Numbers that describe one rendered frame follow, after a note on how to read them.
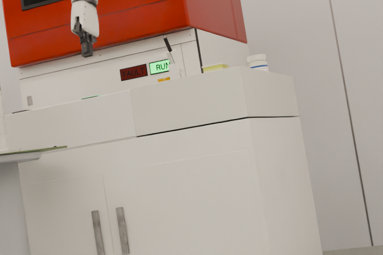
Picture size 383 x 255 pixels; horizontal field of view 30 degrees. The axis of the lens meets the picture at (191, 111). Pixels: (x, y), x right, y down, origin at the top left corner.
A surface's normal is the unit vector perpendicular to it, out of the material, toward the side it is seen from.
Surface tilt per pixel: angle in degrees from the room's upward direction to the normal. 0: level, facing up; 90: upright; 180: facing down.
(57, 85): 90
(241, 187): 90
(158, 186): 90
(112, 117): 90
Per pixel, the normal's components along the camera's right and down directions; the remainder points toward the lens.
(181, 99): -0.37, 0.00
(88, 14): 0.88, -0.18
